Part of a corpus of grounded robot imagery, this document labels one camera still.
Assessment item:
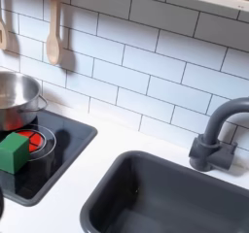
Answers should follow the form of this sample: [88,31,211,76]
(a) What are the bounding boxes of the wooden slotted spatula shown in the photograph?
[0,0,8,51]

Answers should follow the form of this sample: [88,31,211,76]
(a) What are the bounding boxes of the steel pot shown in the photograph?
[0,70,49,133]

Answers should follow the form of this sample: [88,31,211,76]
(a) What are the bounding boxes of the black stove top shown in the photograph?
[0,109,98,208]

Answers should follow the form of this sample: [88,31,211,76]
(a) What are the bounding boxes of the wooden spoon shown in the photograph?
[45,0,63,66]

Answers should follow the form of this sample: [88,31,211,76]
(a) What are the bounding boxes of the dark grey tap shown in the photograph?
[188,96,249,173]

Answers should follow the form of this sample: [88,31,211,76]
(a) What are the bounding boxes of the dark grey sink basin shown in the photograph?
[79,150,249,233]

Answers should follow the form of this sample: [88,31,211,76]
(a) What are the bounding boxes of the green toy block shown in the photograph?
[0,131,31,175]

